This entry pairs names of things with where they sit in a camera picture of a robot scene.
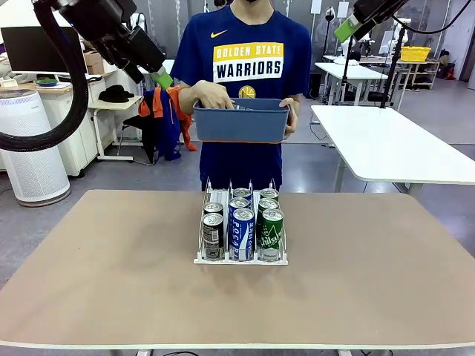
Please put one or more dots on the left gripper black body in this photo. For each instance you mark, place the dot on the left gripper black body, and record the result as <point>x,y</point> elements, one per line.
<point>100,26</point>

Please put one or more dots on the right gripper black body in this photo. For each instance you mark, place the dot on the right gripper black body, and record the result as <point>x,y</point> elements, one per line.
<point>378,9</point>

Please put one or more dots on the blue plastic bin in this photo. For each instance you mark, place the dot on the blue plastic bin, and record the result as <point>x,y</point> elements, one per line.
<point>241,122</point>

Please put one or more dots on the blue Pocari Sweat can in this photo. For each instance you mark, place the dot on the blue Pocari Sweat can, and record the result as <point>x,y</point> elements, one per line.
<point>239,202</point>
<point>241,237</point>
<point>242,192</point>

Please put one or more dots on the green Chilsung cider can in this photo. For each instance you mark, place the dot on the green Chilsung cider can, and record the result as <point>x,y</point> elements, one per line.
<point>268,203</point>
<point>272,237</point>
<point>269,193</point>

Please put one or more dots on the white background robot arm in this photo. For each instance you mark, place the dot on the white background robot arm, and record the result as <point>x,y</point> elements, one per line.
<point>390,44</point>

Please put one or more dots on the person's right forearm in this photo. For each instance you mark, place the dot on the person's right forearm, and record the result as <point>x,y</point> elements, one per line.
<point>185,96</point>

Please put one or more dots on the white can dispenser rack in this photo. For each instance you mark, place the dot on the white can dispenser rack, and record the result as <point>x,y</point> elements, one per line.
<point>241,261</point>

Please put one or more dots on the person's right hand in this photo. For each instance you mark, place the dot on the person's right hand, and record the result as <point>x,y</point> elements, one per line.
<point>213,96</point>

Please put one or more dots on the person's left hand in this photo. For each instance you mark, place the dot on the person's left hand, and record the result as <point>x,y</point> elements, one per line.
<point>294,115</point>

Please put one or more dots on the white paper sheet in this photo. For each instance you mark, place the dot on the white paper sheet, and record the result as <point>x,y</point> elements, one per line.
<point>316,6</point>
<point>343,9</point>

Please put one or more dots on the black hat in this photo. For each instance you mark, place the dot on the black hat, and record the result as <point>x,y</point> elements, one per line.
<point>116,94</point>

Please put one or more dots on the cardboard box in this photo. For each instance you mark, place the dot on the cardboard box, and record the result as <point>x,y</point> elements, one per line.
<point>92,58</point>
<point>95,69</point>

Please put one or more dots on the thin black stand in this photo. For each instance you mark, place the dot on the thin black stand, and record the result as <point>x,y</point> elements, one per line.
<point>347,66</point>

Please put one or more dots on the small white side table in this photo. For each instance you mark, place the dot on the small white side table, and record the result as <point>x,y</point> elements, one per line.
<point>111,105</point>

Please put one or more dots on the white background table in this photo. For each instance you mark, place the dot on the white background table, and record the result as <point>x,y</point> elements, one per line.
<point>356,72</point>

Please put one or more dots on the yellow plastic basket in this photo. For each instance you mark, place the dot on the yellow plastic basket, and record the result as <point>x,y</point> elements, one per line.
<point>415,53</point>

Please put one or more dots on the black chair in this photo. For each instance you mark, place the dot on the black chair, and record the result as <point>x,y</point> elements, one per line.
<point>146,130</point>

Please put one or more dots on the orange and blue jacket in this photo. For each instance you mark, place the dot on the orange and blue jacket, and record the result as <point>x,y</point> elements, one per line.
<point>167,122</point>

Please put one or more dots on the wooden shelf rack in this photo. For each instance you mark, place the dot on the wooden shelf rack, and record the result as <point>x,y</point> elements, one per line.
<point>423,74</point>

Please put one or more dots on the green bowl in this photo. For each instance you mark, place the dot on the green bowl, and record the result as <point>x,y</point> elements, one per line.
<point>47,81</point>

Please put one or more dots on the black computer monitor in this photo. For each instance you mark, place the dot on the black computer monitor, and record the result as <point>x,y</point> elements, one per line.
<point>22,48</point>

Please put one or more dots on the white cabinet with wood top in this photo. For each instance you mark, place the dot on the white cabinet with wood top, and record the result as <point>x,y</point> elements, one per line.
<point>79,148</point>

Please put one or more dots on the red fire extinguisher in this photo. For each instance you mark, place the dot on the red fire extinguisher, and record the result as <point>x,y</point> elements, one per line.
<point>449,72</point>

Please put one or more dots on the large white table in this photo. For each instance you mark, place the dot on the large white table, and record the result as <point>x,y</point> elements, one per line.
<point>389,148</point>

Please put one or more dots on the person in blue Warriors shirt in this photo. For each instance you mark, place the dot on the person in blue Warriors shirt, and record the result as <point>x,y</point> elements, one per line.
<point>241,167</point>

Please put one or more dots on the white air purifier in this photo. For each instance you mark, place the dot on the white air purifier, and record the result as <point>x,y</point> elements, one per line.
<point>33,178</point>

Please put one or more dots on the black camera stand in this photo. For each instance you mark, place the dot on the black camera stand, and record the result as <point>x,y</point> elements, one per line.
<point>393,66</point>

